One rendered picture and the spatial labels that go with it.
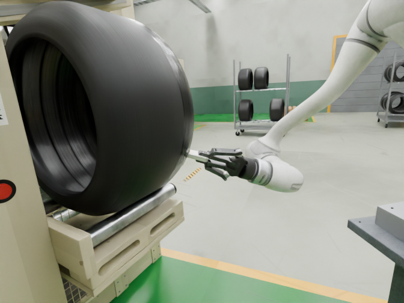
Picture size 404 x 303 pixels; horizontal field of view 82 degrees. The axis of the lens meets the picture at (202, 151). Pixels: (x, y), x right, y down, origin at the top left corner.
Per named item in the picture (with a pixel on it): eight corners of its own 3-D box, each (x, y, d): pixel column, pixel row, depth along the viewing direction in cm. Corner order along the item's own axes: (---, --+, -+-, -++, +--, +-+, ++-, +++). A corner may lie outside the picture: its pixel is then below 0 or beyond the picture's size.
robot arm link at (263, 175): (262, 191, 81) (247, 187, 79) (254, 174, 88) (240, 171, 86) (276, 171, 77) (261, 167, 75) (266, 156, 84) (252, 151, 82)
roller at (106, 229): (83, 243, 51) (70, 233, 53) (83, 258, 52) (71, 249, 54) (178, 184, 80) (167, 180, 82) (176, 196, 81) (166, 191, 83)
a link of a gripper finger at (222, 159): (238, 168, 77) (240, 165, 76) (208, 159, 73) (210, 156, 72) (235, 161, 80) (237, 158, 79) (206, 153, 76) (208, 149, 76)
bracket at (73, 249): (87, 281, 49) (78, 240, 46) (5, 232, 69) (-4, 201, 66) (101, 270, 52) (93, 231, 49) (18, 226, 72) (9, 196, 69)
